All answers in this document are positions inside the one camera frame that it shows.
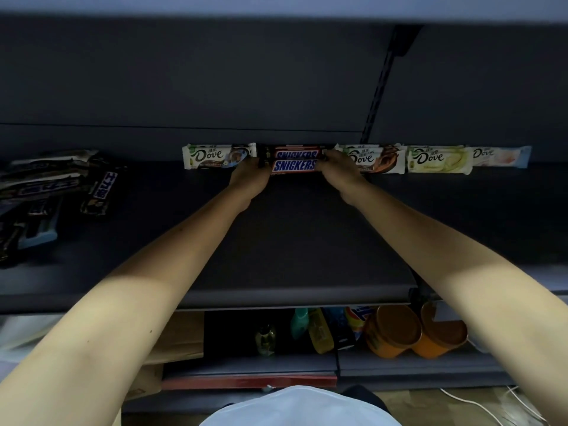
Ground person's left hand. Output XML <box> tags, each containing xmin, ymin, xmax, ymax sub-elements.
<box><xmin>228</xmin><ymin>156</ymin><xmax>273</xmax><ymax>214</ymax></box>

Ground person's right hand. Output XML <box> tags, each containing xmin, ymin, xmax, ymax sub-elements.
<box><xmin>320</xmin><ymin>149</ymin><xmax>370</xmax><ymax>208</ymax></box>

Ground Dove bar brown hazelnut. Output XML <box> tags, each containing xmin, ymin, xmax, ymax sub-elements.
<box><xmin>334</xmin><ymin>143</ymin><xmax>407</xmax><ymax>175</ymax></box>

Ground Dove bar blue white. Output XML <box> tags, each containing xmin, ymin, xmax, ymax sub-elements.
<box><xmin>181</xmin><ymin>142</ymin><xmax>258</xmax><ymax>170</ymax></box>

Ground Dove bar yellow green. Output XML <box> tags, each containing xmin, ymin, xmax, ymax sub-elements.
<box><xmin>406</xmin><ymin>146</ymin><xmax>474</xmax><ymax>175</ymax></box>

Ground dark grey metal shelf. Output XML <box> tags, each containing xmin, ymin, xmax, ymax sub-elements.
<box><xmin>0</xmin><ymin>0</ymin><xmax>568</xmax><ymax>415</ymax></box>

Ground Dove bar light blue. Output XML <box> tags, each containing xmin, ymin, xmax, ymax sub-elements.
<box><xmin>466</xmin><ymin>146</ymin><xmax>533</xmax><ymax>170</ymax></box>

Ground pile of mixed chocolate bars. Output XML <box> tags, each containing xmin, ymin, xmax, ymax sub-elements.
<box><xmin>0</xmin><ymin>148</ymin><xmax>130</xmax><ymax>267</ymax></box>

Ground person's left forearm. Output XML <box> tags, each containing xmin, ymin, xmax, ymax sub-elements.
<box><xmin>0</xmin><ymin>190</ymin><xmax>263</xmax><ymax>426</ymax></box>

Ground person's right forearm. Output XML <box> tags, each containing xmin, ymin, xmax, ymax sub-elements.
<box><xmin>345</xmin><ymin>181</ymin><xmax>568</xmax><ymax>426</ymax></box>

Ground person's black trousers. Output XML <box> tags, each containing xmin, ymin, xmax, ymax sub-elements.
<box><xmin>340</xmin><ymin>384</ymin><xmax>392</xmax><ymax>414</ymax></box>

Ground orange blue detergent bag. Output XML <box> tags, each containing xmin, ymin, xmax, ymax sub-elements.
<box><xmin>345</xmin><ymin>305</ymin><xmax>376</xmax><ymax>343</ymax></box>

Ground teal plastic bottle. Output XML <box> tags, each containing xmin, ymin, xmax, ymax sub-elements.
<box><xmin>290</xmin><ymin>307</ymin><xmax>311</xmax><ymax>340</ymax></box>

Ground dark blue carton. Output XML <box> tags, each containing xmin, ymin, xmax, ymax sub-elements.
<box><xmin>326</xmin><ymin>306</ymin><xmax>356</xmax><ymax>351</ymax></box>

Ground yellow plastic bottle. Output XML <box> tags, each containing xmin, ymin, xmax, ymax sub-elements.
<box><xmin>308</xmin><ymin>307</ymin><xmax>335</xmax><ymax>355</ymax></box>

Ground white cable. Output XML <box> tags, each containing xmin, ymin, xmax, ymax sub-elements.
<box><xmin>438</xmin><ymin>385</ymin><xmax>550</xmax><ymax>426</ymax></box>

